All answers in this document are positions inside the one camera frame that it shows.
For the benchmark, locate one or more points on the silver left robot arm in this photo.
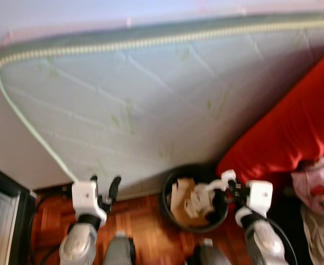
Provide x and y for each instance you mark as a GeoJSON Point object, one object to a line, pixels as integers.
{"type": "Point", "coordinates": [78, 243]}

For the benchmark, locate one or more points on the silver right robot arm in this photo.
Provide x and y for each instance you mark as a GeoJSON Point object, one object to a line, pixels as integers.
{"type": "Point", "coordinates": [264, 243]}

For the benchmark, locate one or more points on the silver right robot leg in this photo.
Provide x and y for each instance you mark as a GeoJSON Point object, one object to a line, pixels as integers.
{"type": "Point", "coordinates": [208, 255]}

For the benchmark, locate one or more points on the pink cartoon print blanket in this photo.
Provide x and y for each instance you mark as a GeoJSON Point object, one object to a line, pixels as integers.
{"type": "Point", "coordinates": [316, 182]}

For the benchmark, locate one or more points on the black framed cabinet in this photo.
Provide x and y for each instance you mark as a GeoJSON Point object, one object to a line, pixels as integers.
{"type": "Point", "coordinates": [7, 193]}

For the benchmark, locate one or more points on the red mattress cover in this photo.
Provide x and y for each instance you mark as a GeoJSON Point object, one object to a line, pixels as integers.
{"type": "Point", "coordinates": [294, 127]}

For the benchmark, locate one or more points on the beige floral bedsheet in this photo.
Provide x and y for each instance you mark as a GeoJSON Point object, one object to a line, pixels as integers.
{"type": "Point", "coordinates": [322, 237]}

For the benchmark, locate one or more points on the quilted white mattress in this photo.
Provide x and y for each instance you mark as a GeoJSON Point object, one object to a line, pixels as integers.
{"type": "Point", "coordinates": [150, 99]}

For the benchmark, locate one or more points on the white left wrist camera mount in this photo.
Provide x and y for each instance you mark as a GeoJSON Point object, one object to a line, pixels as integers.
{"type": "Point", "coordinates": [86, 196]}

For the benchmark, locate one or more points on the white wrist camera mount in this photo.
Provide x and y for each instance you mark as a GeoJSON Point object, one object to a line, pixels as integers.
{"type": "Point", "coordinates": [258, 194]}
{"type": "Point", "coordinates": [86, 196]}

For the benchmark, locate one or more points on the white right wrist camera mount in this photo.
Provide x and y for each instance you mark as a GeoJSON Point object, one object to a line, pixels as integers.
{"type": "Point", "coordinates": [258, 194]}

